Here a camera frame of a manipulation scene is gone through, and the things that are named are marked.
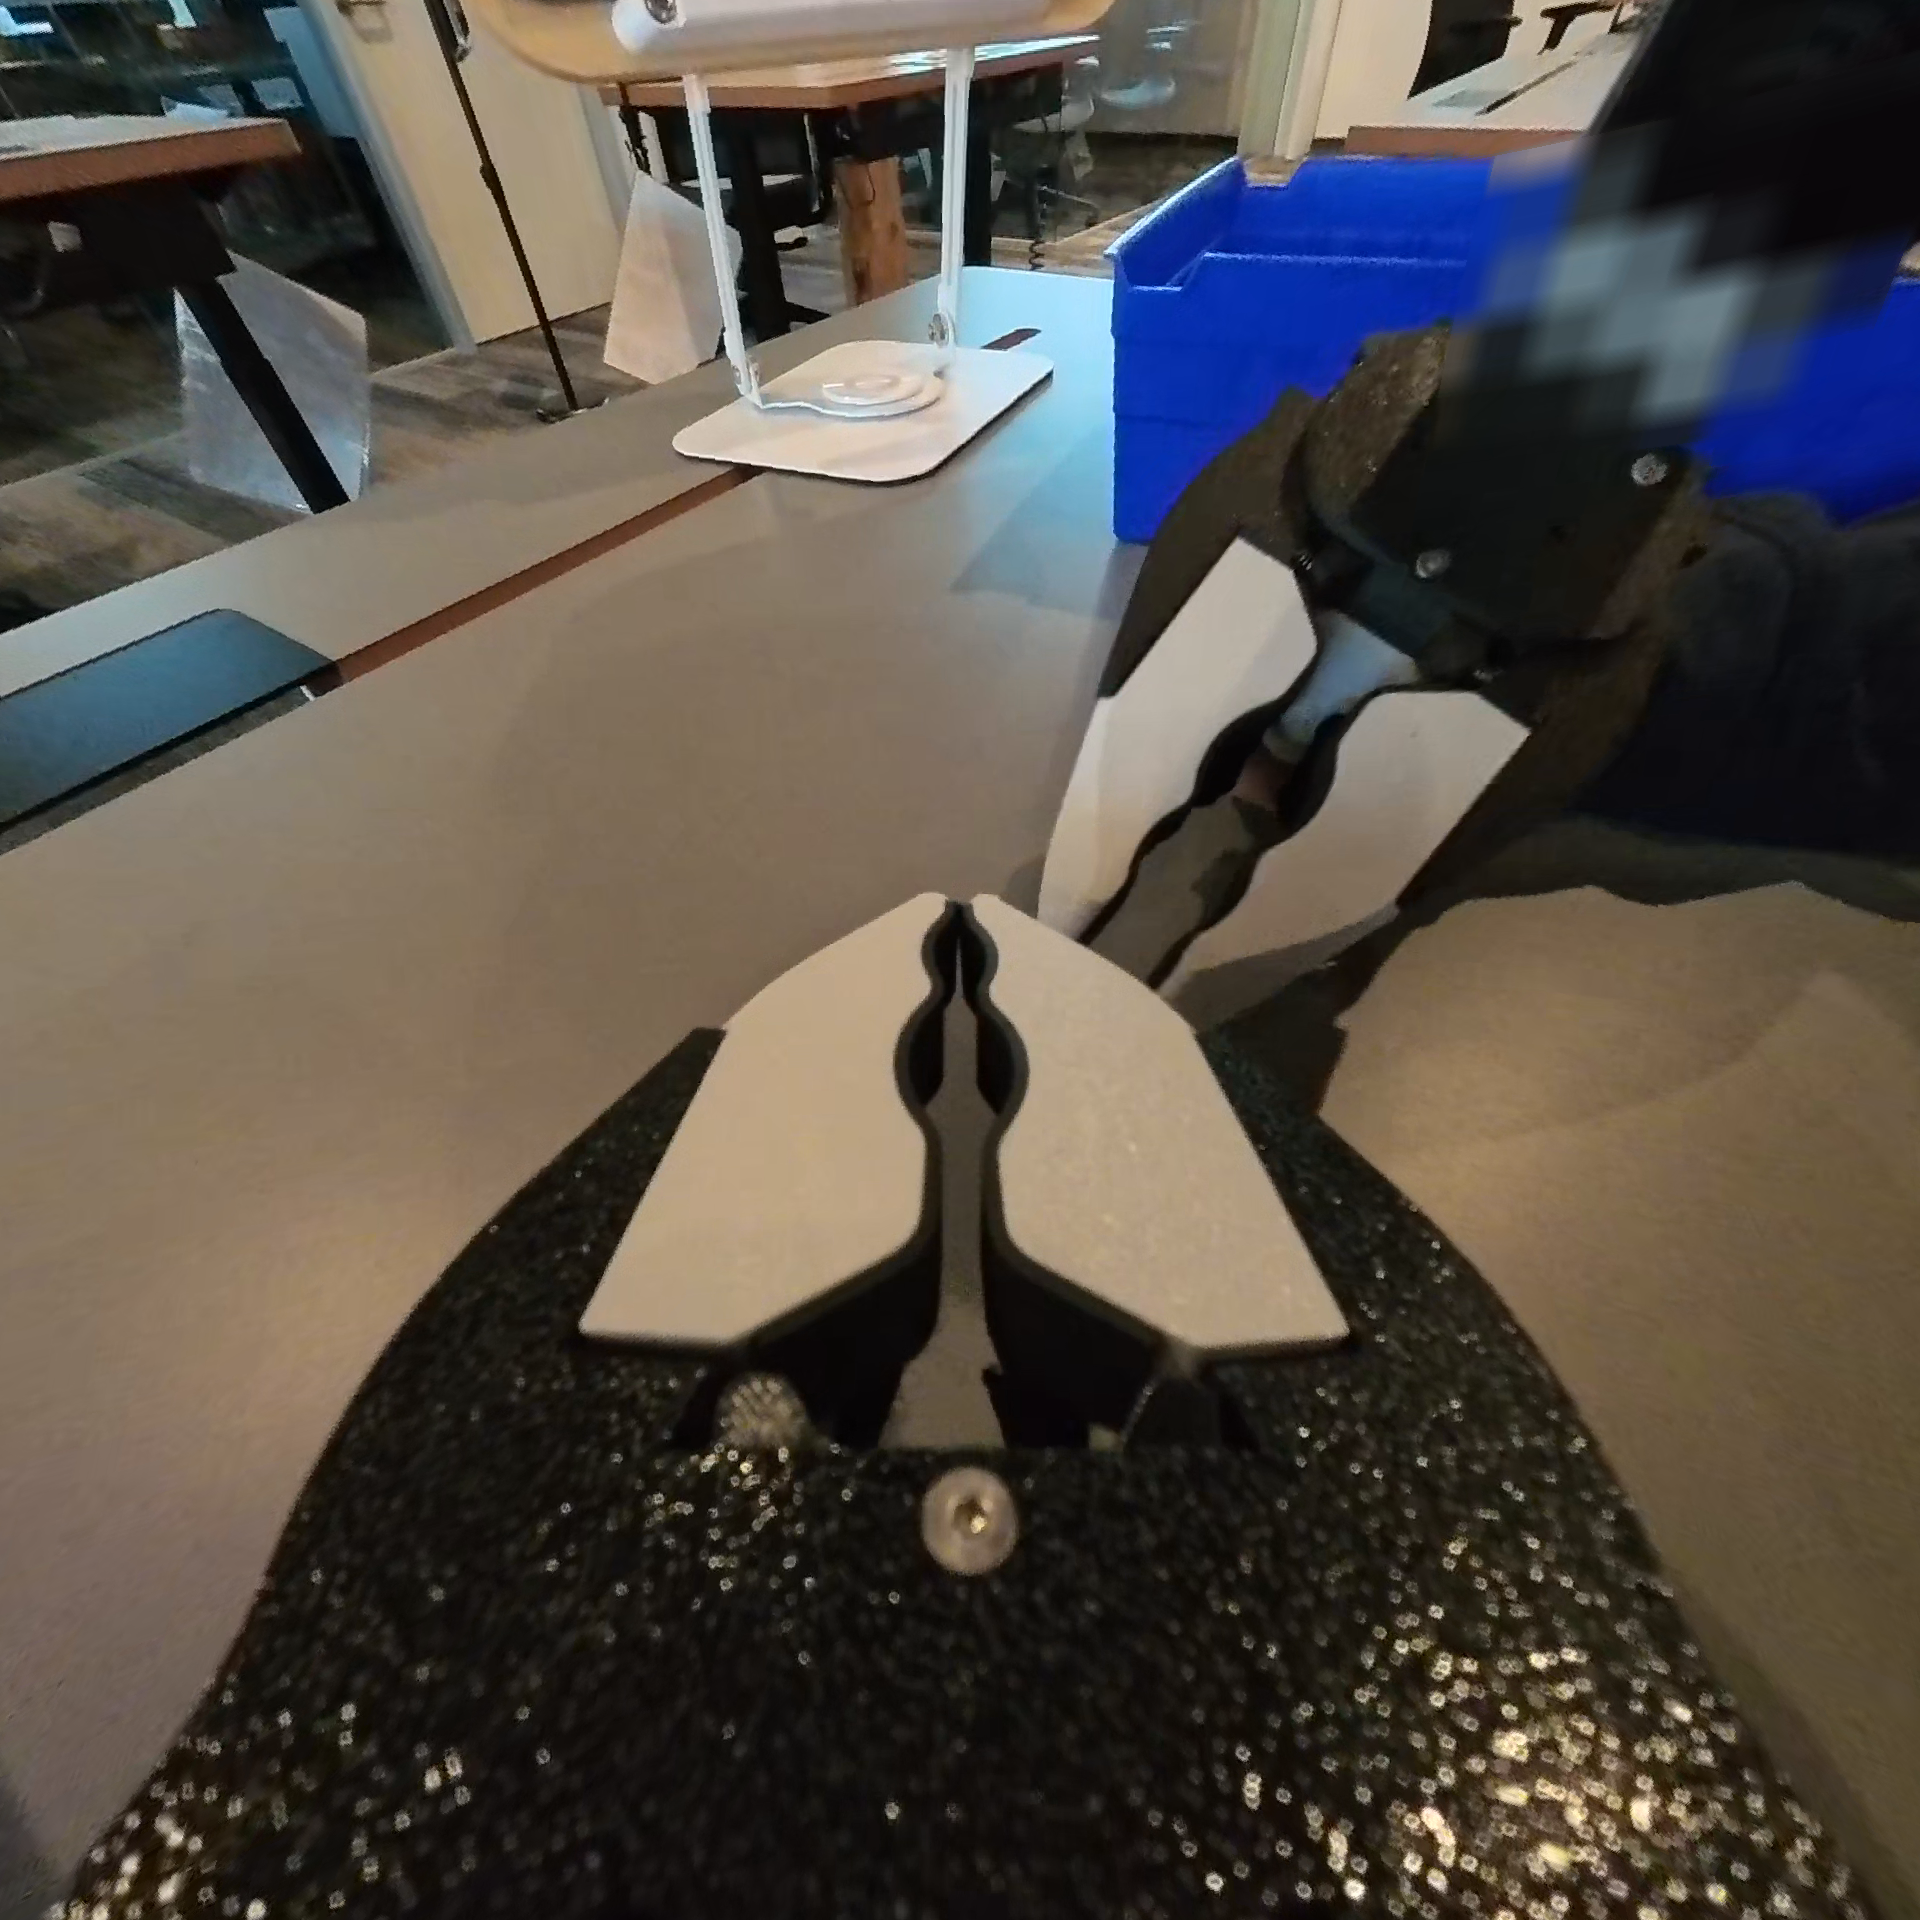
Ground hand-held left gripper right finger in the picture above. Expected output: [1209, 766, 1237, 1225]
[967, 894, 1352, 1453]

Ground black desk cable cover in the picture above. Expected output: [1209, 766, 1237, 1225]
[0, 607, 345, 830]

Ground white door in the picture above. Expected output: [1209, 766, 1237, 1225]
[300, 0, 624, 353]

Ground wooden log post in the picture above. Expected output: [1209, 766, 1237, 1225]
[832, 142, 921, 312]

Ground black tripod pole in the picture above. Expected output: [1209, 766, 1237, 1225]
[432, 0, 584, 417]

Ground white desk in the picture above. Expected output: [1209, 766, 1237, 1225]
[1342, 26, 1643, 160]

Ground long wooden table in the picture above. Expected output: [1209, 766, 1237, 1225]
[596, 35, 1104, 337]

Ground white folded paper sheet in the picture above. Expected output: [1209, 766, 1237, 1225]
[604, 168, 747, 383]

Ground wooden table with black legs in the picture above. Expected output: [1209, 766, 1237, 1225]
[0, 115, 355, 519]

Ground blue plastic bin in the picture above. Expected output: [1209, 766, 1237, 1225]
[1105, 150, 1920, 547]

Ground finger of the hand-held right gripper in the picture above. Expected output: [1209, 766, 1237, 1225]
[1043, 536, 1327, 942]
[1159, 695, 1536, 998]

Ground person's right forearm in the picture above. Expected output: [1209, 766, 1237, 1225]
[1401, 496, 1920, 921]

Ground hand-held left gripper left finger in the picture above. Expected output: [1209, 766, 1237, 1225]
[576, 894, 963, 1449]

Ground wooden board document stand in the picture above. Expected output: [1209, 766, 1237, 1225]
[478, 0, 1123, 489]

